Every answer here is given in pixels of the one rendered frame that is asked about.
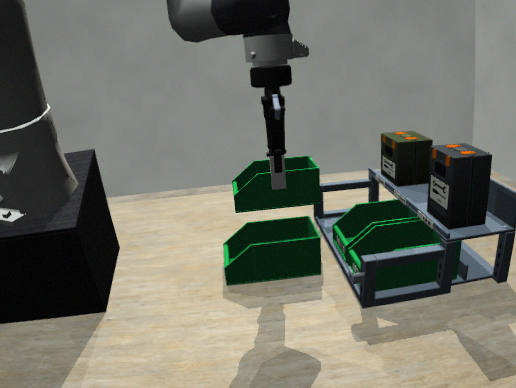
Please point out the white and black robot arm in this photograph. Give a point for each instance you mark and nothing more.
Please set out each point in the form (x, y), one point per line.
(34, 175)

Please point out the green open-front bin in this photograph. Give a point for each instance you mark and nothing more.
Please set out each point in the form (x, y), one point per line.
(273, 250)
(252, 188)
(353, 222)
(395, 237)

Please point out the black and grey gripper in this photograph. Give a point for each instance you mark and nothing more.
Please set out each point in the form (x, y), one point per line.
(271, 79)

